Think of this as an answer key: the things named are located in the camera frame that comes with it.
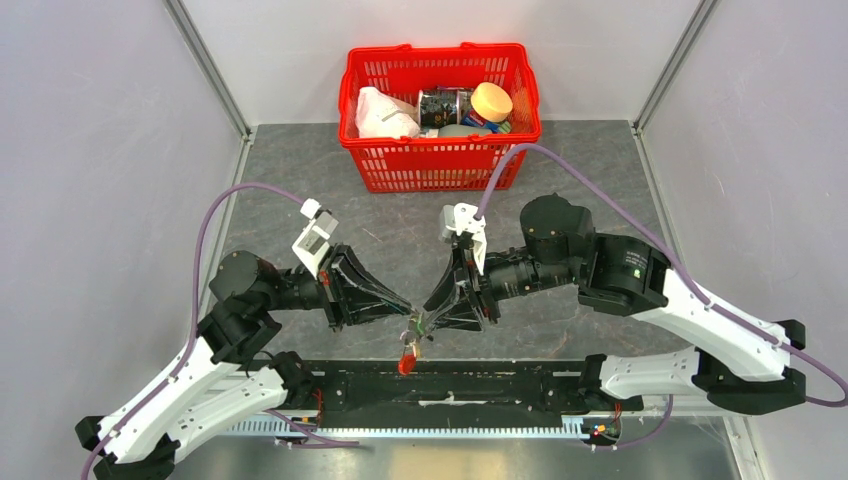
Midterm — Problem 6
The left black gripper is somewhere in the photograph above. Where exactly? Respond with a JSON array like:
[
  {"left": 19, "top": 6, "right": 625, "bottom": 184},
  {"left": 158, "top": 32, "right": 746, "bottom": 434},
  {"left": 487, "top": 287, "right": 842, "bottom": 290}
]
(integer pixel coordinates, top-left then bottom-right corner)
[{"left": 260, "top": 240, "right": 414, "bottom": 330}]

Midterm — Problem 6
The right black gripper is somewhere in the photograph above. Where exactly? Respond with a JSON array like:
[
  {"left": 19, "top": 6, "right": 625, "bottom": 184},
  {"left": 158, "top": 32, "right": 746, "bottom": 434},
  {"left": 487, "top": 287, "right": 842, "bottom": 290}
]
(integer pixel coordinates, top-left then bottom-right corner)
[{"left": 423, "top": 239, "right": 580, "bottom": 333}]

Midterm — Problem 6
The keyring with red fob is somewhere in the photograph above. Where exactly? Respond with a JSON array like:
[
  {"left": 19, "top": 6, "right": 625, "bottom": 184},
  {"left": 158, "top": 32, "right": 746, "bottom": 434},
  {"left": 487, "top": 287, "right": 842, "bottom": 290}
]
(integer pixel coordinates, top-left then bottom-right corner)
[{"left": 397, "top": 312, "right": 433, "bottom": 376}]

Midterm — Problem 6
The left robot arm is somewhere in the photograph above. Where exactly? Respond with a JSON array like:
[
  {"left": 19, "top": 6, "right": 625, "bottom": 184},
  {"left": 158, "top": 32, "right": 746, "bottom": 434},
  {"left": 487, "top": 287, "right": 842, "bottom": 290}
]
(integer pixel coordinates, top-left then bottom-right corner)
[{"left": 75, "top": 244, "right": 414, "bottom": 479}]

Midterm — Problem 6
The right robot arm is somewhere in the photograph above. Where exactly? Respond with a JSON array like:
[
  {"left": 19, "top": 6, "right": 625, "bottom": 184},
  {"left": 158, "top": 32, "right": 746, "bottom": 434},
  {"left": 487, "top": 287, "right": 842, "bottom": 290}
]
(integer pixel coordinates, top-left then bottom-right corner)
[{"left": 410, "top": 194, "right": 806, "bottom": 415}]

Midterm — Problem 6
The red plastic shopping basket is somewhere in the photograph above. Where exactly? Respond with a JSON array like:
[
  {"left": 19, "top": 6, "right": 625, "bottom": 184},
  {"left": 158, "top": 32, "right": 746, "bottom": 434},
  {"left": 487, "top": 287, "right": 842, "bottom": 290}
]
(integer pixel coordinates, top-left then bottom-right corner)
[{"left": 338, "top": 42, "right": 542, "bottom": 193}]

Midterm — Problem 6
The white crumpled bag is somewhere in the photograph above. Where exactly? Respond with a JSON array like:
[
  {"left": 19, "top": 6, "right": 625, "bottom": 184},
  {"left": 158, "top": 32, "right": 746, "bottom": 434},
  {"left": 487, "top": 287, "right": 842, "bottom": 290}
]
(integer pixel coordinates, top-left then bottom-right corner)
[{"left": 355, "top": 86, "right": 420, "bottom": 139}]

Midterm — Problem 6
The grey round lid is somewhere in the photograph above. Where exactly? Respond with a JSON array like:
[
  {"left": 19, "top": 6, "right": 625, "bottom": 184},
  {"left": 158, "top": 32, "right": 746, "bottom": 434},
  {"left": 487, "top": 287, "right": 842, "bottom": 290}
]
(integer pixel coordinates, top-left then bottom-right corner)
[{"left": 437, "top": 124, "right": 492, "bottom": 138}]

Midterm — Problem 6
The blue snack packet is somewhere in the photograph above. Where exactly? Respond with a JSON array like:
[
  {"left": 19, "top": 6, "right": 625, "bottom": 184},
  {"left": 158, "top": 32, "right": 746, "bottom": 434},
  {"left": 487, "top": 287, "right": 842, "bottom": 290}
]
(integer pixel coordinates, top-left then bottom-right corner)
[{"left": 461, "top": 110, "right": 512, "bottom": 134}]

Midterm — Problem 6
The black printed can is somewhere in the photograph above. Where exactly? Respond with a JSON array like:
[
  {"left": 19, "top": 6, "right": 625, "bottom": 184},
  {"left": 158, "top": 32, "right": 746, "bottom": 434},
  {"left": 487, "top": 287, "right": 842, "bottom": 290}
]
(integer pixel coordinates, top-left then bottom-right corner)
[{"left": 417, "top": 88, "right": 472, "bottom": 129}]

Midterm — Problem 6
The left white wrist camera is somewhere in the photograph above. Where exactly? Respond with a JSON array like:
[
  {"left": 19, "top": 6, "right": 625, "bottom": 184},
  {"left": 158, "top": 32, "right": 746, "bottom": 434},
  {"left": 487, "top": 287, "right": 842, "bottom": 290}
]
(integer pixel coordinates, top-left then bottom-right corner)
[{"left": 292, "top": 198, "right": 338, "bottom": 279}]

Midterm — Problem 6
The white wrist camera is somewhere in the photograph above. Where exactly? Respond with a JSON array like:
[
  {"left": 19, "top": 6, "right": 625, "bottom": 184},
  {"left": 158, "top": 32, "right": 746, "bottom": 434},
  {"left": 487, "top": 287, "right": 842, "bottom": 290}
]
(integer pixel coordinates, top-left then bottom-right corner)
[
  {"left": 439, "top": 203, "right": 487, "bottom": 274},
  {"left": 292, "top": 198, "right": 338, "bottom": 279}
]

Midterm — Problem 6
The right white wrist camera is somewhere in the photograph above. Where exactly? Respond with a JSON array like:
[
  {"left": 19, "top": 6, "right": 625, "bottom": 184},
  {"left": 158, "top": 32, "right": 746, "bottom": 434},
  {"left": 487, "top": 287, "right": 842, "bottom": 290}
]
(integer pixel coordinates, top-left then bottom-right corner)
[{"left": 439, "top": 203, "right": 487, "bottom": 274}]

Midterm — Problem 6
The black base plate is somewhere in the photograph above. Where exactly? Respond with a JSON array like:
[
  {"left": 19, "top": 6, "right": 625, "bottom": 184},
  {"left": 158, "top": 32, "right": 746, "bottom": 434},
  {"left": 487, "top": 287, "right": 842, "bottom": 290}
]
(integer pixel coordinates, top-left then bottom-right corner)
[{"left": 283, "top": 360, "right": 644, "bottom": 428}]

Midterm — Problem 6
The slotted cable duct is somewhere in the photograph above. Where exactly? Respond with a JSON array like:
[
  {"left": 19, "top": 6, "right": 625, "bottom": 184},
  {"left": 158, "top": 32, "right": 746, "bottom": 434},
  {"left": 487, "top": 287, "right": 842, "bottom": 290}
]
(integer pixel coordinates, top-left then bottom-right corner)
[{"left": 219, "top": 413, "right": 592, "bottom": 441}]

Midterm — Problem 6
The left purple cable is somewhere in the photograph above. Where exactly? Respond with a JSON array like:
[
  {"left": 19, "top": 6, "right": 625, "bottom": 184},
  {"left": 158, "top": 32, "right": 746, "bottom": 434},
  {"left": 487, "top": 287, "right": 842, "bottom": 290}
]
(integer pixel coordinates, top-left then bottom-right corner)
[{"left": 79, "top": 182, "right": 309, "bottom": 480}]

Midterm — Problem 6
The purple cable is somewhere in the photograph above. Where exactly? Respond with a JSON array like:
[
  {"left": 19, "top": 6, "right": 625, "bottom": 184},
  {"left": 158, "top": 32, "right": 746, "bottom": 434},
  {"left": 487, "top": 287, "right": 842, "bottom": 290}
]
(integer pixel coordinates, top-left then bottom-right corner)
[
  {"left": 475, "top": 142, "right": 848, "bottom": 452},
  {"left": 79, "top": 182, "right": 309, "bottom": 480}
]

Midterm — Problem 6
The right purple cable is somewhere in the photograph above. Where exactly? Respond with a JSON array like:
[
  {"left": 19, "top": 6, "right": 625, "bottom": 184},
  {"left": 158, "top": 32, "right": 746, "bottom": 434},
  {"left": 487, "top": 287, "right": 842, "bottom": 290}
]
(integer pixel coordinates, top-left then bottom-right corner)
[{"left": 475, "top": 142, "right": 848, "bottom": 452}]

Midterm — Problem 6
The left aluminium corner post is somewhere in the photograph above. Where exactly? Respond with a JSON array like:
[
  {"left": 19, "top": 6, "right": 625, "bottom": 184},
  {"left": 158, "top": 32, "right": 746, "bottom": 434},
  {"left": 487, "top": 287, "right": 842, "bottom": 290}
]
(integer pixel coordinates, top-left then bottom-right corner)
[{"left": 163, "top": 0, "right": 253, "bottom": 140}]

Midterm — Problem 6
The aluminium corner post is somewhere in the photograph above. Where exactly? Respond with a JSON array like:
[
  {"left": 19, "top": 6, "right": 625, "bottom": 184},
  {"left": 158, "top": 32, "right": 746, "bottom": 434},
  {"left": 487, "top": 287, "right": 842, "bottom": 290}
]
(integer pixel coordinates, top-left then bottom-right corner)
[
  {"left": 163, "top": 0, "right": 253, "bottom": 140},
  {"left": 632, "top": 0, "right": 720, "bottom": 135}
]

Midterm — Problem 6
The right aluminium corner post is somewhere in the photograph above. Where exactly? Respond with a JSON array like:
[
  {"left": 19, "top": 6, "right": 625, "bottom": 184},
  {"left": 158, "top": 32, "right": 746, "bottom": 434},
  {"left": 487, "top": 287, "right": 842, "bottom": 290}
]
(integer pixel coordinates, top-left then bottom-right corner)
[{"left": 632, "top": 0, "right": 720, "bottom": 135}]

